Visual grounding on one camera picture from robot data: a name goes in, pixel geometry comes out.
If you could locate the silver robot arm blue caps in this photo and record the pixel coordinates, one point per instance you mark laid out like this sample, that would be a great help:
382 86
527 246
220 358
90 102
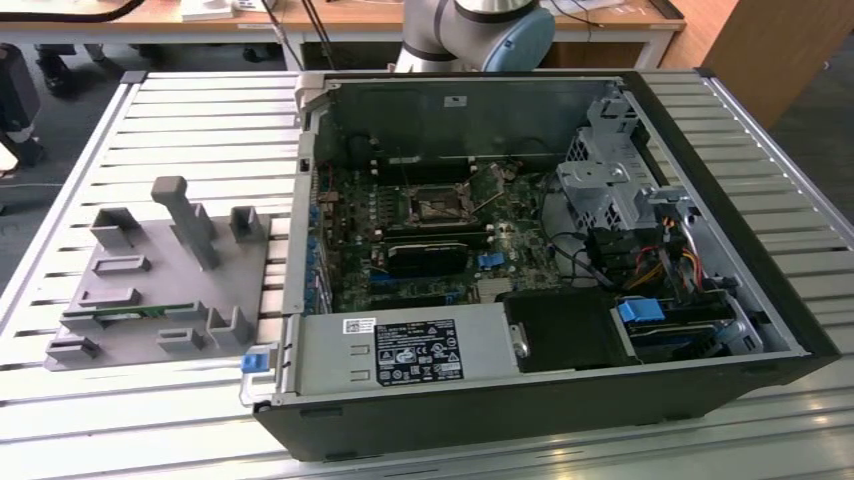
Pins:
434 30

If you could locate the CPU socket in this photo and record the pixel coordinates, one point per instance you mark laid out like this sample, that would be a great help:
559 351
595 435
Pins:
437 202

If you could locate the white box on desk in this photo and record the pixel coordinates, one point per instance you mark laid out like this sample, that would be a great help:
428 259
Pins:
250 4

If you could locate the grey plastic parts rack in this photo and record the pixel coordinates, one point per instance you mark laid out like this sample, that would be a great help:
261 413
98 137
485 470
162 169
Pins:
168 280

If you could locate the green RAM stick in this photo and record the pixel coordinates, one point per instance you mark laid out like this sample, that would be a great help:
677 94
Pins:
128 313

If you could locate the blue case latch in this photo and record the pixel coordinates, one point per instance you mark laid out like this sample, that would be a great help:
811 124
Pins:
254 364

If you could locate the black installed RAM stick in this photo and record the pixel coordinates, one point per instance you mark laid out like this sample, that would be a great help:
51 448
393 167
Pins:
434 231

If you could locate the grey power supply with label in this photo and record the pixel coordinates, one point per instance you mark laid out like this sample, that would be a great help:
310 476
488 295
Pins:
321 350

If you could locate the blue board connector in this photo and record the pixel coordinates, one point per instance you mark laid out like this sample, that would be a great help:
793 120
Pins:
489 261

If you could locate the small silver heatsink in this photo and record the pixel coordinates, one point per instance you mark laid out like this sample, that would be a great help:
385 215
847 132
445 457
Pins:
494 290

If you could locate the green motherboard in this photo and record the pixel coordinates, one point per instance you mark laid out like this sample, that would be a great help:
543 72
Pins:
528 240

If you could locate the silver metal drive cage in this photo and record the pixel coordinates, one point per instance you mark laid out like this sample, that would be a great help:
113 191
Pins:
601 190

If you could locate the black open PC case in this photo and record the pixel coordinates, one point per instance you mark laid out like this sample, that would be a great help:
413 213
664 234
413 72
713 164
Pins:
468 425

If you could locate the blue disk carrier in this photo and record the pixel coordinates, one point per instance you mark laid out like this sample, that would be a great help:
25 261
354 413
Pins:
641 312

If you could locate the brown wooden cabinet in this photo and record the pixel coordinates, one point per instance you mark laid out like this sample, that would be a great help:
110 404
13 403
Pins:
775 50

